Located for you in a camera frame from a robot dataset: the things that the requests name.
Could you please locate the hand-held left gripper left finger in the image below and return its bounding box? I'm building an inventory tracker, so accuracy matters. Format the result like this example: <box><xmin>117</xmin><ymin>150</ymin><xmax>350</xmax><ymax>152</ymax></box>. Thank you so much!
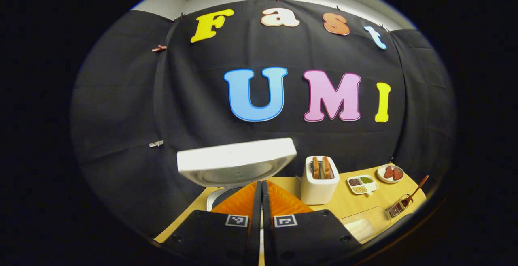
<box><xmin>162</xmin><ymin>180</ymin><xmax>263</xmax><ymax>266</ymax></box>

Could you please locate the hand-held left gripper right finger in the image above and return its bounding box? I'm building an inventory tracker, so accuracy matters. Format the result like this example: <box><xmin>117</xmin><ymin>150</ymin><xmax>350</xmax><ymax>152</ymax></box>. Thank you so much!
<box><xmin>261</xmin><ymin>180</ymin><xmax>363</xmax><ymax>266</ymax></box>

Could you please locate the white rice cooker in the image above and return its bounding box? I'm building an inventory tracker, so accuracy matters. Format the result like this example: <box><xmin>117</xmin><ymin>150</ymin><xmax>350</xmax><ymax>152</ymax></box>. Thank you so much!
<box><xmin>177</xmin><ymin>138</ymin><xmax>298</xmax><ymax>214</ymax></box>

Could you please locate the metal wire chopstick holder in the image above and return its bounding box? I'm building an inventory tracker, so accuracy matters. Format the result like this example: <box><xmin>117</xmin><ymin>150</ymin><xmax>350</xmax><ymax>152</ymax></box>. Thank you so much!
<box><xmin>386</xmin><ymin>193</ymin><xmax>414</xmax><ymax>219</ymax></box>

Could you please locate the brown wooden spoon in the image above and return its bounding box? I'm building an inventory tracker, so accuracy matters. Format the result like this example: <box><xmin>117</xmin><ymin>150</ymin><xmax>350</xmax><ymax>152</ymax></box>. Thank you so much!
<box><xmin>401</xmin><ymin>175</ymin><xmax>429</xmax><ymax>208</ymax></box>

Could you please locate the white toaster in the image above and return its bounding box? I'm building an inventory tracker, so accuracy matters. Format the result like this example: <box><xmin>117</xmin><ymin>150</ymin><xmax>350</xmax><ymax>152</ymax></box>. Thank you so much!
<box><xmin>300</xmin><ymin>155</ymin><xmax>340</xmax><ymax>206</ymax></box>

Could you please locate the white divided grain dish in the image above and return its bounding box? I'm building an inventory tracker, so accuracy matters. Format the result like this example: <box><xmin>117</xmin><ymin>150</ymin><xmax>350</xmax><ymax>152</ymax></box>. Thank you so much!
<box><xmin>347</xmin><ymin>175</ymin><xmax>379</xmax><ymax>196</ymax></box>

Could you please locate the white round plate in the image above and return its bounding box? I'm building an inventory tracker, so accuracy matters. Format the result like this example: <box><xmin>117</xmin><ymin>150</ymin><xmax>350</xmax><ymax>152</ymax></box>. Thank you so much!
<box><xmin>376</xmin><ymin>164</ymin><xmax>405</xmax><ymax>184</ymax></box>

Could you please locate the black backdrop cloth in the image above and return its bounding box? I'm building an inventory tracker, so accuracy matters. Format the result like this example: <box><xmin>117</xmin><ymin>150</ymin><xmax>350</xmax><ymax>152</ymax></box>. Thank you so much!
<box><xmin>70</xmin><ymin>0</ymin><xmax>457</xmax><ymax>238</ymax></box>

